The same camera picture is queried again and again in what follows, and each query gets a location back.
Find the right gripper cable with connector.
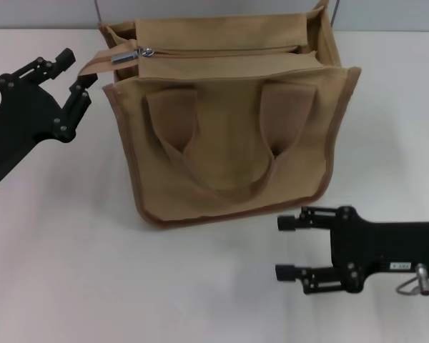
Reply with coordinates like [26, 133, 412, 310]
[395, 263, 429, 297]

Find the khaki canvas food bag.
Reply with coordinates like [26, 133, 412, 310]
[77, 0, 363, 227]

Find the silver metal zipper pull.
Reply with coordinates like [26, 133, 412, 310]
[110, 46, 154, 64]

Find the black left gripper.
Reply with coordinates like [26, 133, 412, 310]
[0, 48, 99, 183]

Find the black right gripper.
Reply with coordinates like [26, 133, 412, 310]
[275, 204, 429, 296]

